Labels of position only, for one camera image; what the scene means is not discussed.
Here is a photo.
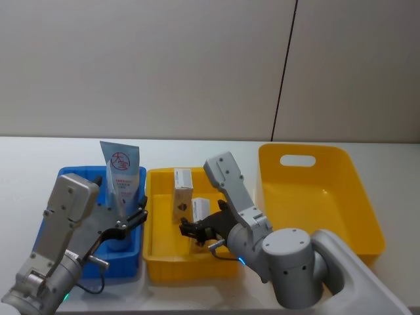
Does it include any right gripper, black block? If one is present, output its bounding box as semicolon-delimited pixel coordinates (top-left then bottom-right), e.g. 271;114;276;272
178;199;238;247

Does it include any left gripper, dark block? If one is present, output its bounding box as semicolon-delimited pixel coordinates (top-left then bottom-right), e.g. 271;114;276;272
66;176;149;261

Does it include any pale blue cream tube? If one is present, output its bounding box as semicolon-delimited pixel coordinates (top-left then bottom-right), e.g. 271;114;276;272
99;140;142;252

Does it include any small beige carton box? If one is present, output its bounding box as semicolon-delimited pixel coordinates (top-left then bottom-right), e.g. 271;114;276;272
191;197;211;227

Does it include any shallow yellow plastic tray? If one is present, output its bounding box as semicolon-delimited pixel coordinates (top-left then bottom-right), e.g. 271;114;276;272
145;167;242;282

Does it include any tall beige carton box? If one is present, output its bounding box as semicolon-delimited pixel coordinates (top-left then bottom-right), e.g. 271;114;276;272
173;167;194;224

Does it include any blue plastic tray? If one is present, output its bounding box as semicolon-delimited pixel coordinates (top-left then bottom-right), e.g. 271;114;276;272
31;165;148;280

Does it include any right gripper dark cable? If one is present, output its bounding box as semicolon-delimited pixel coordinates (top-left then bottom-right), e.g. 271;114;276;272
209;240;244;262

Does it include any gripper dark cable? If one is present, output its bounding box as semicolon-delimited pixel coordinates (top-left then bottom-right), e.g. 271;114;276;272
209;240;244;262
73;253;111;295

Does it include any left gripper dark cable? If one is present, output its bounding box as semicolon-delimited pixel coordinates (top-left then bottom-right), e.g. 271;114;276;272
73;253;111;295

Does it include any deep yellow bin with handle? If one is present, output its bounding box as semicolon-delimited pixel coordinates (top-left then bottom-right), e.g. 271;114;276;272
255;142;387;266

